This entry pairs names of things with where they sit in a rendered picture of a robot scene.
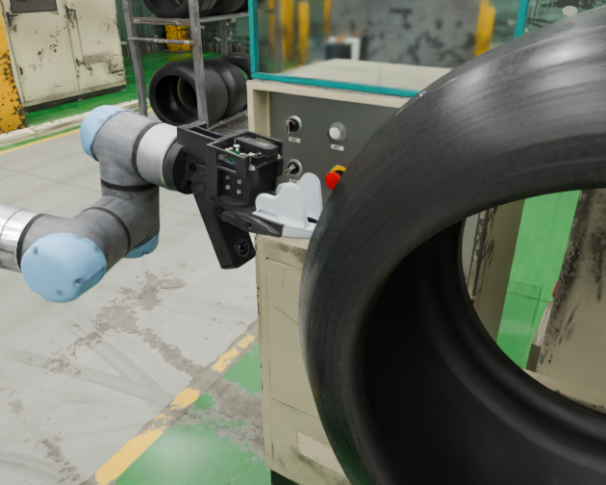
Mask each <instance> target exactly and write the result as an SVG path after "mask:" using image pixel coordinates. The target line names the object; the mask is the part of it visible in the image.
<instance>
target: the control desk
mask: <svg viewBox="0 0 606 485"><path fill-rule="evenodd" d="M246 84H247V105H248V125H249V131H251V132H254V133H257V134H260V135H263V136H267V137H270V138H273V139H276V140H280V141H282V142H283V152H282V158H283V159H284V162H283V173H282V175H281V176H279V177H278V178H277V186H278V185H279V184H281V183H294V184H295V185H297V183H298V182H299V180H300V179H301V178H302V176H303V175H304V174H305V173H312V174H314V175H315V176H316V177H317V178H318V180H319V182H320V189H321V198H322V208H323V207H324V205H325V204H326V202H327V200H328V198H329V196H330V195H331V193H332V191H333V190H334V188H335V186H336V185H337V184H338V182H339V180H340V179H341V176H342V175H343V173H344V172H345V170H346V168H347V167H348V165H349V164H350V163H351V161H352V160H353V158H354V157H355V156H356V154H357V153H358V152H359V150H360V149H361V148H362V147H363V145H364V144H365V143H366V141H367V140H368V139H369V138H370V137H371V136H372V135H373V133H374V132H375V131H376V130H377V129H378V128H379V127H380V126H381V125H382V124H383V123H384V122H385V121H386V120H387V119H388V118H389V117H390V116H391V115H392V114H393V113H395V111H396V110H398V109H399V108H400V107H401V106H402V105H403V104H405V103H406V102H407V101H408V100H409V99H411V98H412V97H409V96H400V95H392V94H384V93H376V92H368V91H359V90H352V89H336V88H328V87H320V86H312V85H304V84H295V83H288V82H280V81H271V80H264V79H253V80H249V81H247V82H246ZM524 202H525V199H521V200H518V201H514V202H510V203H507V204H503V205H500V206H497V207H494V208H491V209H489V210H486V211H483V212H481V213H478V214H476V215H473V216H471V217H467V219H466V224H465V228H464V234H463V243H462V262H463V271H464V277H465V281H466V285H467V291H468V294H469V297H470V300H471V302H472V305H473V307H474V309H475V311H476V313H477V315H478V317H479V319H480V320H481V321H482V323H483V325H484V326H485V328H486V329H487V331H488V332H489V334H490V335H491V337H492V338H493V340H494V341H495V342H496V341H497V336H498V331H499V326H500V322H501V317H502V312H503V307H504V302H505V297H506V292H507V288H508V283H509V278H510V273H511V268H512V264H513V260H514V255H515V250H516V245H517V240H518V231H519V227H520V222H521V217H522V212H523V207H524ZM309 242H310V240H309V239H291V238H284V237H281V238H276V237H271V236H266V235H260V234H256V235H254V244H255V250H256V256H255V265H256V286H257V307H258V328H259V350H260V370H261V391H262V412H263V433H264V455H265V466H266V467H268V468H270V483H272V484H273V485H351V483H350V482H349V480H348V478H347V477H346V475H345V473H344V472H343V470H342V468H341V465H340V463H339V461H338V459H337V457H336V455H335V453H334V451H333V450H332V448H331V446H330V444H329V441H328V439H327V437H326V434H325V432H324V429H323V426H322V423H321V421H320V418H319V415H318V411H317V409H316V404H315V401H314V397H313V394H312V391H311V388H310V385H309V381H308V378H307V374H306V371H305V366H304V362H303V357H302V351H301V344H300V336H299V323H298V301H299V288H300V280H301V274H302V269H303V264H304V260H305V256H306V252H307V248H308V245H309Z"/></svg>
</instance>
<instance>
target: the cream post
mask: <svg viewBox="0 0 606 485"><path fill-rule="evenodd" d="M535 373H537V374H539V375H542V376H545V377H549V378H552V379H554V380H557V381H560V382H563V383H566V384H569V385H571V386H574V387H577V388H580V389H583V390H586V391H589V392H592V393H595V394H598V395H601V396H605V397H606V189H590V190H581V191H580V194H579V198H578V202H577V206H576V210H575V214H574V218H573V222H572V225H571V229H570V234H569V240H568V247H567V250H566V254H565V257H564V260H563V263H562V267H561V271H560V275H559V279H558V283H557V287H556V291H555V294H554V298H553V302H552V306H551V310H550V314H549V318H548V322H547V326H546V329H545V333H544V337H543V344H542V348H541V352H540V356H539V360H538V364H537V367H536V371H535Z"/></svg>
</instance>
